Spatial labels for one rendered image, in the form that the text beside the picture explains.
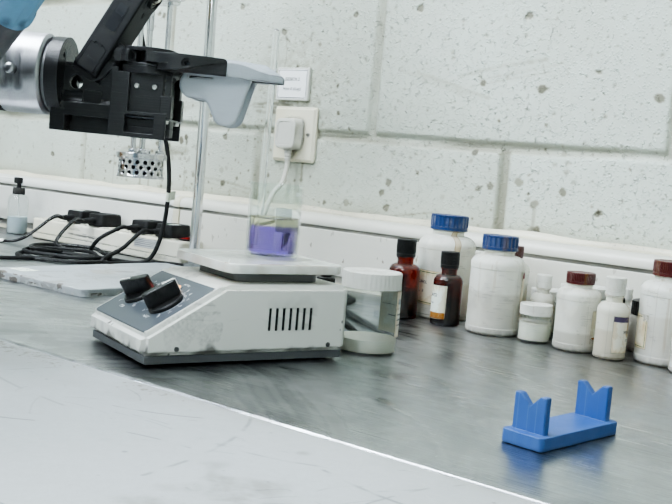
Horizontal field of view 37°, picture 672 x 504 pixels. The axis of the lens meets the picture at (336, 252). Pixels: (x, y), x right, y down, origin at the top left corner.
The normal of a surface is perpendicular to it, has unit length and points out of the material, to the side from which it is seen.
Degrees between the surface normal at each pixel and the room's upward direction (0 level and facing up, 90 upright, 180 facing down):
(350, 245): 90
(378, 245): 90
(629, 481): 0
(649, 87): 90
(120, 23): 88
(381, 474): 0
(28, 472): 0
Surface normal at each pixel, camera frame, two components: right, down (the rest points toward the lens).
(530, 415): -0.71, 0.00
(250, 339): 0.55, 0.12
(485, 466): 0.08, -0.99
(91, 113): -0.04, 0.08
